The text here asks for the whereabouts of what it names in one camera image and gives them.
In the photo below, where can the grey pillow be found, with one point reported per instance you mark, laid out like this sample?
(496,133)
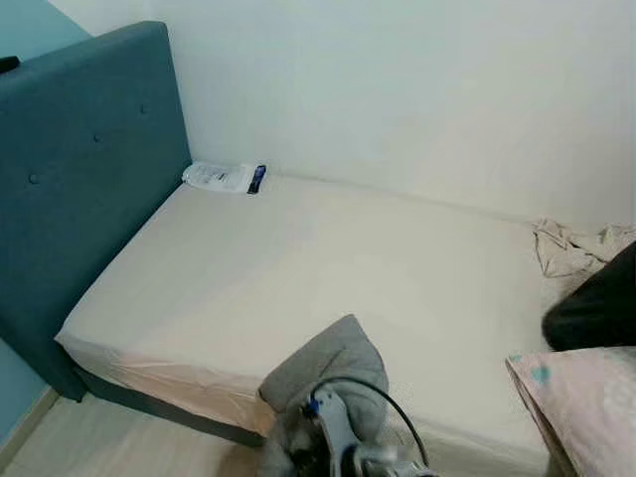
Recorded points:
(333,356)

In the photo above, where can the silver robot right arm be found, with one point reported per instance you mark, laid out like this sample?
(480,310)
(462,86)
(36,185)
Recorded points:
(388,464)

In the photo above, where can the pink patterned pillow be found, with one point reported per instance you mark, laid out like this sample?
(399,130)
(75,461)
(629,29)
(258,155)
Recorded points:
(586,407)

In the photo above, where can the teal bed base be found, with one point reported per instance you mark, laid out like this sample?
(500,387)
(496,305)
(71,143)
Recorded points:
(149,402)

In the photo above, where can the cream sheeted mattress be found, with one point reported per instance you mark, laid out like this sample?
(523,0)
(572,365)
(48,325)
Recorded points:
(348,258)

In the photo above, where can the white packet with blue end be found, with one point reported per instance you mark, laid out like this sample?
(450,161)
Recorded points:
(217,177)

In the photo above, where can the black cloth bundle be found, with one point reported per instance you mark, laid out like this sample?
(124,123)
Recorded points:
(596,308)

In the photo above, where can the crumpled beige cloth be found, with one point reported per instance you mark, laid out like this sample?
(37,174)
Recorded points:
(561,248)

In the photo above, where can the teal buttoned headboard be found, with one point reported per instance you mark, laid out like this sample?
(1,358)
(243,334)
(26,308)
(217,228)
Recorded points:
(79,199)

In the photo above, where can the small black object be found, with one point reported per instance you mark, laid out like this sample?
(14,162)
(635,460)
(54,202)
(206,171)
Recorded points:
(8,65)

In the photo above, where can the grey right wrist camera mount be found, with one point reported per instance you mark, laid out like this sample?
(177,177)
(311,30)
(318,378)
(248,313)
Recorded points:
(338,427)

